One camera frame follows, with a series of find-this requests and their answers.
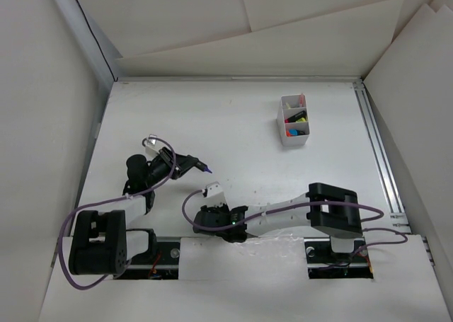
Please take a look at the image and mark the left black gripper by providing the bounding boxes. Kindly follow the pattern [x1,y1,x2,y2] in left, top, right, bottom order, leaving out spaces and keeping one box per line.
[144,147,197,188]

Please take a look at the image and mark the purple tip black highlighter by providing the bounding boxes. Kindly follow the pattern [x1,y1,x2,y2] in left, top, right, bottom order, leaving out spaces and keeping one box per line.
[195,161,212,173]

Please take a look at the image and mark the blue tip black highlighter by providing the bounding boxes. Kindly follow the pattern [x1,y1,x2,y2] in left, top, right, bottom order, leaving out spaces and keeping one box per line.
[292,130,306,137]

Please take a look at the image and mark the pink cap black highlighter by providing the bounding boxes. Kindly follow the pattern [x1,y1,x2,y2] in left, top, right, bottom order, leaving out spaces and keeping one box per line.
[285,113,304,123]

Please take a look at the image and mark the yellow cap black highlighter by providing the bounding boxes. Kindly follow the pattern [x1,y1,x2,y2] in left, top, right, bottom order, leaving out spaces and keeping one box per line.
[285,110,307,123]

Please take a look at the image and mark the pink clear pen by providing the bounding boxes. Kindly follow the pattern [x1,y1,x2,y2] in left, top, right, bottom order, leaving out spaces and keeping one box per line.
[299,93,306,108]

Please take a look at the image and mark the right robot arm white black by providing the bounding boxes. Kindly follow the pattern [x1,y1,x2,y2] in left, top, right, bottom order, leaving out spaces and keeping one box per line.
[192,183,362,261]

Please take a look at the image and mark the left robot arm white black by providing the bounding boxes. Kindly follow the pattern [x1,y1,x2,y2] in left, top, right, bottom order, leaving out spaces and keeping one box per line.
[69,147,210,276]

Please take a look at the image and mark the white compartment pen holder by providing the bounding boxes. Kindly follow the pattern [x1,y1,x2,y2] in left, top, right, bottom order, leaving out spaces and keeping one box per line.
[276,93,310,148]

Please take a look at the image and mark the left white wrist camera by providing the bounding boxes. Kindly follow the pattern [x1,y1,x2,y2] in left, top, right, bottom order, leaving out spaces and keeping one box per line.
[142,134,159,159]

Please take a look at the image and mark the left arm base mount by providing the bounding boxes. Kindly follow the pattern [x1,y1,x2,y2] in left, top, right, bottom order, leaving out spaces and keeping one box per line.
[115,236,181,280]

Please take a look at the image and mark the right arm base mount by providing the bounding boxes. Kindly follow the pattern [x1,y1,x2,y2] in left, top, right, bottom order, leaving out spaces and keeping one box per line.
[304,238,374,280]

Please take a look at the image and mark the aluminium rail right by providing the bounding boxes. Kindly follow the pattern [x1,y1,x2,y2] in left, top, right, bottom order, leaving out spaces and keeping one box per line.
[352,79,412,234]

